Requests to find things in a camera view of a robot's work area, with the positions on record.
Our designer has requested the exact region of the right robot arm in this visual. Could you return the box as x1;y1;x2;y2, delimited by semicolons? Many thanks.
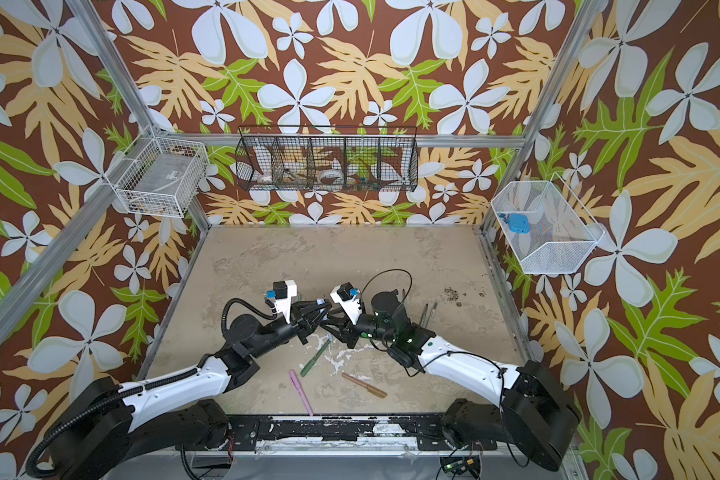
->
322;283;580;471

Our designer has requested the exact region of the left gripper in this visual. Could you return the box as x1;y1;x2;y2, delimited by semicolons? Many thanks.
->
250;298;329;363

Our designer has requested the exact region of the beige pen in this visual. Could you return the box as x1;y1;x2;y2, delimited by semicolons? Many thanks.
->
425;301;438;328

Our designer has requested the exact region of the white tape roll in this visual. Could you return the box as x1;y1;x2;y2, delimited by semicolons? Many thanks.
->
317;168;344;185

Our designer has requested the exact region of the white wire basket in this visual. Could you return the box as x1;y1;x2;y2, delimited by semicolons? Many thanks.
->
108;134;209;218
491;175;605;276

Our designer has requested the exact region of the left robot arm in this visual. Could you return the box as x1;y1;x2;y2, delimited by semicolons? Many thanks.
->
25;299;331;479

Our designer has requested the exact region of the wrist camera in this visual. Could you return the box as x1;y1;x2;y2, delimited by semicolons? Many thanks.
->
330;282;363;325
266;280;298;324

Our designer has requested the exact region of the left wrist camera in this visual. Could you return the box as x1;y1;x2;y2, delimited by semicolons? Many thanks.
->
266;280;298;324

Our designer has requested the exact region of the brown pen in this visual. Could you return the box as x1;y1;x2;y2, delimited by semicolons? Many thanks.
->
341;372;387;398

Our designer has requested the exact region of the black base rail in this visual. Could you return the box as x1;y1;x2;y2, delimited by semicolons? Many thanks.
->
188;413;450;453

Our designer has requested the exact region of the dark green pen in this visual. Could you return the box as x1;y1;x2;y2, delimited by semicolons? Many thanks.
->
299;338;332;378
418;303;429;328

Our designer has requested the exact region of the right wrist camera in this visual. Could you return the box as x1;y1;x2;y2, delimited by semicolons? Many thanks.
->
330;282;363;325

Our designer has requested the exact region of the white wire basket right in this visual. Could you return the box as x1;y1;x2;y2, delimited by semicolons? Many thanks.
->
491;175;605;276

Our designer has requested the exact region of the black wire basket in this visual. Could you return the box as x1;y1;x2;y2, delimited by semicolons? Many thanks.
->
233;125;420;192

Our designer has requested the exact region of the white wire basket left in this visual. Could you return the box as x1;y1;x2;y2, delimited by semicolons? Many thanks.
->
108;134;209;218

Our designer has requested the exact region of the pink pen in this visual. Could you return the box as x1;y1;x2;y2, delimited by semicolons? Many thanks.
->
289;369;314;416

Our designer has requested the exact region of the blue object in basket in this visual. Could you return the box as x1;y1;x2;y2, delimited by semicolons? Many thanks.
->
504;213;531;234

